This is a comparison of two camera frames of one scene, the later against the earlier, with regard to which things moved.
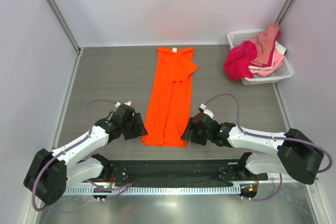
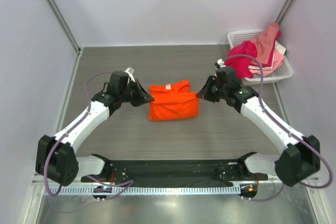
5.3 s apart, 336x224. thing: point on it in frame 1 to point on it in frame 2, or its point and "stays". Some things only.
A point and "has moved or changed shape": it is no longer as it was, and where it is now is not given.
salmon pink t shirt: (264, 41) stays
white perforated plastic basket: (284, 71) stays
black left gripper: (132, 127) to (135, 93)
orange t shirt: (170, 105) has moved or changed shape
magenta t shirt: (238, 60) stays
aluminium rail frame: (263, 182) stays
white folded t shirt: (280, 49) stays
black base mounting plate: (179, 171) stays
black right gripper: (196, 132) to (212, 90)
